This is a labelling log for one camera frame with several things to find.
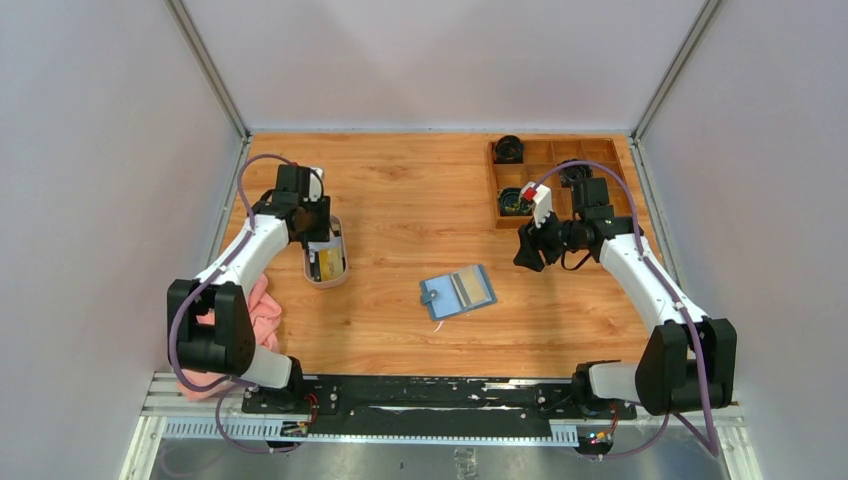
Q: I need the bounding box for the pink cloth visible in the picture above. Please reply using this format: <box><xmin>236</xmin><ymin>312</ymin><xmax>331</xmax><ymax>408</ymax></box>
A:
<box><xmin>177</xmin><ymin>273</ymin><xmax>282</xmax><ymax>401</ymax></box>

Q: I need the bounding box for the black rosette top left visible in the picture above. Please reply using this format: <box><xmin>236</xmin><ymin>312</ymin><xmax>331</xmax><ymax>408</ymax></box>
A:
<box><xmin>492</xmin><ymin>135</ymin><xmax>525</xmax><ymax>165</ymax></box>

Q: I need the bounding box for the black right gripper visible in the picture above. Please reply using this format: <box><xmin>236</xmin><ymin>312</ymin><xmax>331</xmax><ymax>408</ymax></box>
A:
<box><xmin>513</xmin><ymin>205</ymin><xmax>584</xmax><ymax>273</ymax></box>

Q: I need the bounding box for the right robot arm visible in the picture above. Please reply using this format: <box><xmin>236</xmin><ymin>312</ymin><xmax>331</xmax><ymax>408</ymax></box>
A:
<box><xmin>513</xmin><ymin>178</ymin><xmax>737</xmax><ymax>418</ymax></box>

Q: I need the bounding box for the wooden compartment tray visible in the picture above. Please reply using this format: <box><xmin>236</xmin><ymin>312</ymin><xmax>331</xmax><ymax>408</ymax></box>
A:
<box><xmin>486</xmin><ymin>134</ymin><xmax>627</xmax><ymax>230</ymax></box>

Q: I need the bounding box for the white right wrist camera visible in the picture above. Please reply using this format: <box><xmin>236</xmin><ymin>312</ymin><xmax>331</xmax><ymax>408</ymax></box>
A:
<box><xmin>520</xmin><ymin>182</ymin><xmax>553</xmax><ymax>228</ymax></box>

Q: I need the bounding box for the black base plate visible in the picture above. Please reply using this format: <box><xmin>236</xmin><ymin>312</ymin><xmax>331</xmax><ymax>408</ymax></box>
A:
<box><xmin>241</xmin><ymin>374</ymin><xmax>636</xmax><ymax>445</ymax></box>

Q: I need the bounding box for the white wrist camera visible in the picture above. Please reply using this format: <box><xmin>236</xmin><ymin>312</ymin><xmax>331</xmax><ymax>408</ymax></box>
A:
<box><xmin>308</xmin><ymin>167</ymin><xmax>325</xmax><ymax>202</ymax></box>
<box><xmin>520</xmin><ymin>182</ymin><xmax>553</xmax><ymax>228</ymax></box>

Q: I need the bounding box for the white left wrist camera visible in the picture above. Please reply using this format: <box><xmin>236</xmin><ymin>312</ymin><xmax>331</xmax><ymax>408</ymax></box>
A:
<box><xmin>308</xmin><ymin>167</ymin><xmax>325</xmax><ymax>202</ymax></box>

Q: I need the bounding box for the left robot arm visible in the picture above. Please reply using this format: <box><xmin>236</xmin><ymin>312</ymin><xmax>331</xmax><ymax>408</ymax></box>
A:
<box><xmin>167</xmin><ymin>157</ymin><xmax>331</xmax><ymax>413</ymax></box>

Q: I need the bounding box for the blue leather card holder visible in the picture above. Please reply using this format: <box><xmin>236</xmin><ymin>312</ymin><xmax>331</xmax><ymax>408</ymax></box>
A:
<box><xmin>419</xmin><ymin>264</ymin><xmax>498</xmax><ymax>322</ymax></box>

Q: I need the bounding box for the black blue rosette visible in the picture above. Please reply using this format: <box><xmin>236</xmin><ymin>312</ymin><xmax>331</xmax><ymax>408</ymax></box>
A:
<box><xmin>497</xmin><ymin>187</ymin><xmax>532</xmax><ymax>217</ymax></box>

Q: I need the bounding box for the black rosette middle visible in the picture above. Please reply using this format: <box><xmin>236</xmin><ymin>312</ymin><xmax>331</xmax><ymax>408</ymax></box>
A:
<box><xmin>558</xmin><ymin>158</ymin><xmax>593</xmax><ymax>188</ymax></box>

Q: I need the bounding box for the aluminium frame rail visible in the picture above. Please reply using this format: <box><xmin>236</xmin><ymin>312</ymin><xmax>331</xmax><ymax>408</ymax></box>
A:
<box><xmin>135</xmin><ymin>370</ymin><xmax>747</xmax><ymax>446</ymax></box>

